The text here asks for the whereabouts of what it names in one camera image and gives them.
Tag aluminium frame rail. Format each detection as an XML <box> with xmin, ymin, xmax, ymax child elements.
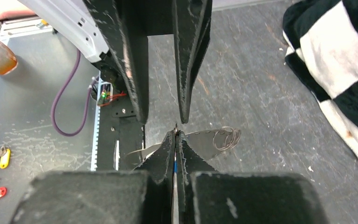
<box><xmin>0</xmin><ymin>16</ymin><xmax>54</xmax><ymax>39</ymax></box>

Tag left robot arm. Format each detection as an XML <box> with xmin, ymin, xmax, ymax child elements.
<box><xmin>22</xmin><ymin>0</ymin><xmax>213</xmax><ymax>124</ymax></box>

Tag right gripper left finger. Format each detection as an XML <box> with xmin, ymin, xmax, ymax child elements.
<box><xmin>10</xmin><ymin>131</ymin><xmax>176</xmax><ymax>224</ymax></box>

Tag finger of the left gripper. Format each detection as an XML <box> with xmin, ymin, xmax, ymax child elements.
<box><xmin>172</xmin><ymin>0</ymin><xmax>213</xmax><ymax>124</ymax></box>
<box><xmin>84</xmin><ymin>0</ymin><xmax>149</xmax><ymax>124</ymax></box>

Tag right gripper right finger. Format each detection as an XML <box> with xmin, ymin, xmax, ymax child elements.
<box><xmin>175</xmin><ymin>131</ymin><xmax>329</xmax><ymax>224</ymax></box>

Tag black white checkered blanket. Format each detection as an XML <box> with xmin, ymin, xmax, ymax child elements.
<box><xmin>282</xmin><ymin>0</ymin><xmax>358</xmax><ymax>158</ymax></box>

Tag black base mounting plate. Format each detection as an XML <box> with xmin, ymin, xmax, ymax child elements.
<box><xmin>94</xmin><ymin>92</ymin><xmax>145</xmax><ymax>171</ymax></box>

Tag yellow key tag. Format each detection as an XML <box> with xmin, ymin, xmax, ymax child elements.
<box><xmin>0</xmin><ymin>146</ymin><xmax>11</xmax><ymax>169</ymax></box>

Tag key with blue tag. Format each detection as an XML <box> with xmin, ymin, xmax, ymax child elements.
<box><xmin>173</xmin><ymin>159</ymin><xmax>177</xmax><ymax>174</ymax></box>

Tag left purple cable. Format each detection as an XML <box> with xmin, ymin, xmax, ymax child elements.
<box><xmin>50</xmin><ymin>49</ymin><xmax>101</xmax><ymax>137</ymax></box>

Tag white slotted cable duct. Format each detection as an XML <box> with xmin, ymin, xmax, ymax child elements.
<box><xmin>90</xmin><ymin>83</ymin><xmax>113</xmax><ymax>172</ymax></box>

